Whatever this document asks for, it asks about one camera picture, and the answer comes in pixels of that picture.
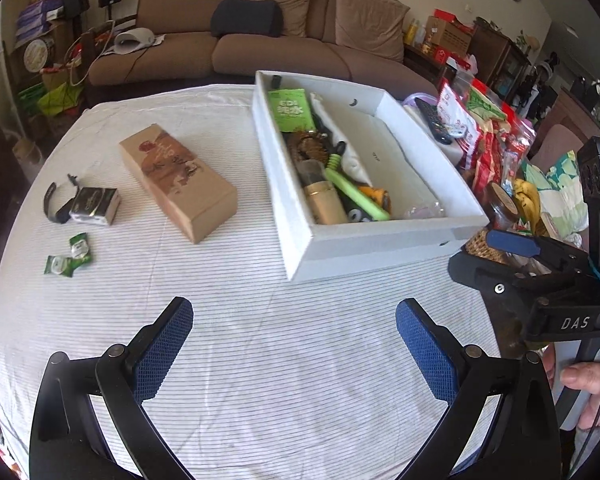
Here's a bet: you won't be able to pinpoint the white massager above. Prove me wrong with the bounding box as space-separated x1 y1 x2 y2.
114 30 156 56

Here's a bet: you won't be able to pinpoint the red and brown carton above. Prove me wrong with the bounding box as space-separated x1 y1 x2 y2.
424 9 473 58

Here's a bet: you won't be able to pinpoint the green candy packet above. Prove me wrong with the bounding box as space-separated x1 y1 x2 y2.
44 255 78 278
69 232 93 263

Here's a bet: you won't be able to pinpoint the floral green cushion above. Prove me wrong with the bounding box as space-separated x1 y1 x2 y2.
525 152 596 246

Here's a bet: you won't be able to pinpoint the pile of snack packets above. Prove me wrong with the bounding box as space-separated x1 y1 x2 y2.
437 77 536 196

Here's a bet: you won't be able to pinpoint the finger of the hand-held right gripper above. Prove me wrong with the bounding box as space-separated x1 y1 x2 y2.
447 252 541 306
486 229 591 273

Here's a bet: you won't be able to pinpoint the wicker basket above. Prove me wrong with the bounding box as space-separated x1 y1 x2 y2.
465 227 511 263

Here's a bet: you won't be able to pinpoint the clear purple-rim container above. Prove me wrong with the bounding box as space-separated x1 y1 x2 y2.
402 92 438 108

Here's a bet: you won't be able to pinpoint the dark wooden cabinet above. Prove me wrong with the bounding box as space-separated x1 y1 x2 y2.
467 22 531 106

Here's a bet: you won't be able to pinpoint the black remote control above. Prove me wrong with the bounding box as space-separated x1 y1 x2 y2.
414 97 453 145

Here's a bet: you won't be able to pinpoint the beige bottle with clear cap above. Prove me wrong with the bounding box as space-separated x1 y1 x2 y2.
297 160 348 226

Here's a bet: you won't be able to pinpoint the bananas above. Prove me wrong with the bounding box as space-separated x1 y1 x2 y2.
512 177 543 233

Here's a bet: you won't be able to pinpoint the brown cardboard box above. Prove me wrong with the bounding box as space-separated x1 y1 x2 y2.
119 123 239 245

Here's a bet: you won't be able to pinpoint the orange object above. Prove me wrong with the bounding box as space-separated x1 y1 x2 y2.
357 186 393 213

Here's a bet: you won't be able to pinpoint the round tin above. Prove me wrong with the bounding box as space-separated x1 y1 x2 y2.
24 37 56 72

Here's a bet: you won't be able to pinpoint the glass jar brown lid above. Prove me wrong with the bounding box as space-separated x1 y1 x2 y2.
482 182 518 231

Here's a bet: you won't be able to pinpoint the black and green ribbed tool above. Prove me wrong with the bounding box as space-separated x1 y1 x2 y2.
326 141 347 173

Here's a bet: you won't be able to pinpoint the brown sofa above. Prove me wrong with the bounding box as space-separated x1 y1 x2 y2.
87 0 438 106

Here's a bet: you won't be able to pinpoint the desktop with striped tablecloth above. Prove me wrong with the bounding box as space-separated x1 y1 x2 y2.
0 82 511 480

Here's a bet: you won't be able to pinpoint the green wet wipes pack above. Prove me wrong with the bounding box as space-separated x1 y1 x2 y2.
266 87 317 133

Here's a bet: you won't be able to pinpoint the white storage box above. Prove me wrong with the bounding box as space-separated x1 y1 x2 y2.
252 70 490 282

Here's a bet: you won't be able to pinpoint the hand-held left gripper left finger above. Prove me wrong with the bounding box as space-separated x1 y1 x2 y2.
30 296 195 480

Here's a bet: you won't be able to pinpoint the person's right hand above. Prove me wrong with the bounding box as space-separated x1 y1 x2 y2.
561 361 600 431

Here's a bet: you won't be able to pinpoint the black wristband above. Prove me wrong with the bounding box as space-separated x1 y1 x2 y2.
42 174 81 223

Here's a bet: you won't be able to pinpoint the yellow bottles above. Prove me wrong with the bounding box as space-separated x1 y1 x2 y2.
404 19 426 46

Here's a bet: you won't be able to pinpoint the green tube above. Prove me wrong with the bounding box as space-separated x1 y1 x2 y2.
324 167 392 223

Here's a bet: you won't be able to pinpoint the dark lumbar pillow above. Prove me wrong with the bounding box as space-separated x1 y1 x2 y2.
210 0 285 38

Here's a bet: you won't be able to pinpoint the green bag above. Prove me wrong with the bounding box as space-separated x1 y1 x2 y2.
36 82 86 116

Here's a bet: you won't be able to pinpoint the black tissue pack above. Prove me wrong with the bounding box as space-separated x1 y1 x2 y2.
70 187 120 226

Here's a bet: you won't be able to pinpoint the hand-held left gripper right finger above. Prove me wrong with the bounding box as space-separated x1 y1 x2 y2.
395 297 563 480

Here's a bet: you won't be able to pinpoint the stack of purple boxes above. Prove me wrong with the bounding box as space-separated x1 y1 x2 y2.
17 0 63 43

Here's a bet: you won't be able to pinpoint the white cloth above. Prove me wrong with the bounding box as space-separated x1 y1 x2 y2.
310 92 373 183

